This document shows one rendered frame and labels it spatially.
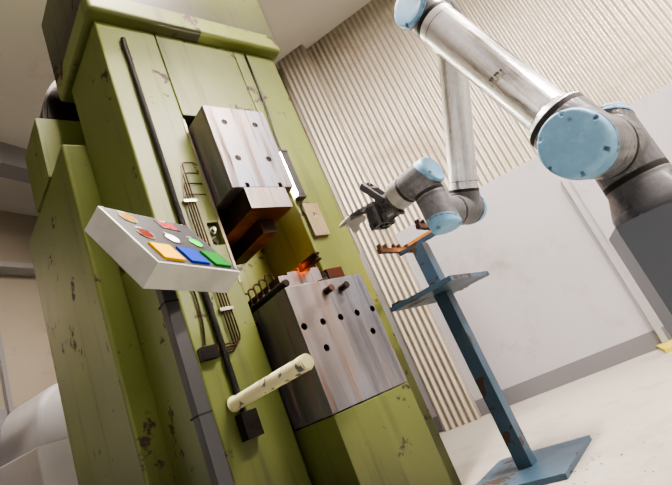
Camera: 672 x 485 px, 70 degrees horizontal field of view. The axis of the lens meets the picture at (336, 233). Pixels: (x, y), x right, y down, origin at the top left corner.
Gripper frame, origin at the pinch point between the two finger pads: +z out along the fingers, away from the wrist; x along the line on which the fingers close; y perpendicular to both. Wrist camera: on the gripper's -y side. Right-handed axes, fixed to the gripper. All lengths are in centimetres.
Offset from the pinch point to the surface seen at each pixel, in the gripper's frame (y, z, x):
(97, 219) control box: -16, 17, -74
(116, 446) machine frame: 32, 113, -54
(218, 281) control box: 6.1, 17.7, -45.1
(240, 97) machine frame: -97, 47, 16
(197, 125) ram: -72, 41, -17
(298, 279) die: 4.5, 33.0, -3.9
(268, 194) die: -33.0, 33.0, -2.2
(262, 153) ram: -53, 33, 3
